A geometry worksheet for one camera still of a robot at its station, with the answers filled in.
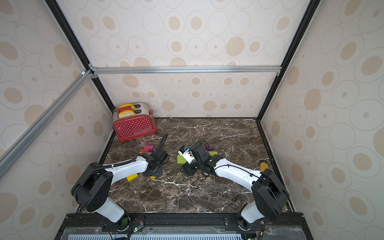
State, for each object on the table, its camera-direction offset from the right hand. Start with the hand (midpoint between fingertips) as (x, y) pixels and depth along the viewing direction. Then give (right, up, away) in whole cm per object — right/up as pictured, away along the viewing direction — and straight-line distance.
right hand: (183, 168), depth 82 cm
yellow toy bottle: (+47, 0, +8) cm, 48 cm away
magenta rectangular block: (-25, +10, +20) cm, 34 cm away
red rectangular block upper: (-28, +8, +19) cm, 35 cm away
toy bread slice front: (-38, +32, +12) cm, 51 cm away
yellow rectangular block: (-19, -7, +7) cm, 21 cm away
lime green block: (-3, +2, +13) cm, 13 cm away
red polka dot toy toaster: (-34, +24, +18) cm, 45 cm away
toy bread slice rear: (-36, +37, +17) cm, 54 cm away
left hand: (-16, -4, +8) cm, 18 cm away
